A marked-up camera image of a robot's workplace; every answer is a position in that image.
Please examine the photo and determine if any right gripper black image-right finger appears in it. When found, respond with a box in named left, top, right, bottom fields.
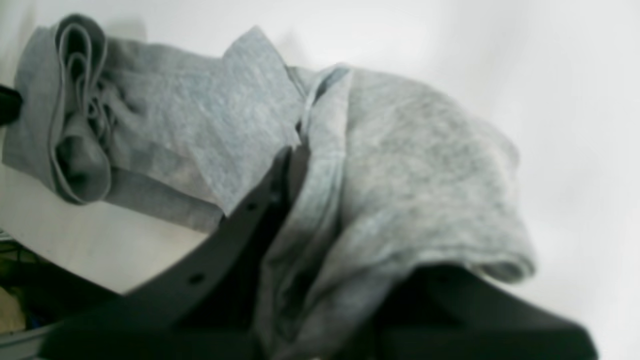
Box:
left=345, top=265, right=599, bottom=360

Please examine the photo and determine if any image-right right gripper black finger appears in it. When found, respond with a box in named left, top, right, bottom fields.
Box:
left=38, top=146, right=309, bottom=360

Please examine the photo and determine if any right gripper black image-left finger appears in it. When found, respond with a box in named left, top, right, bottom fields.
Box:
left=0, top=85, right=23, bottom=126

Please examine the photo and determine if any grey T-shirt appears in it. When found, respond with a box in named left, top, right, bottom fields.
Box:
left=2, top=14, right=535, bottom=360

